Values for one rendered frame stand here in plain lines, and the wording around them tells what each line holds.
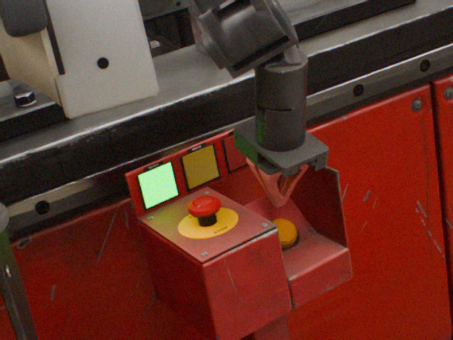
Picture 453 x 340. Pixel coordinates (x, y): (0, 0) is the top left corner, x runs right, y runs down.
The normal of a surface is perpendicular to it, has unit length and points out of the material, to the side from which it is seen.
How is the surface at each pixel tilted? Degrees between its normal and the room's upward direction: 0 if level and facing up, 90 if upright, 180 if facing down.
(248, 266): 90
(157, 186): 90
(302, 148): 15
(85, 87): 82
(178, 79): 0
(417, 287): 90
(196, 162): 90
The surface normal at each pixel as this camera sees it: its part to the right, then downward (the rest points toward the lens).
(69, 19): 0.24, 0.24
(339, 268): 0.54, 0.27
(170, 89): -0.18, -0.89
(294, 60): -0.02, -0.79
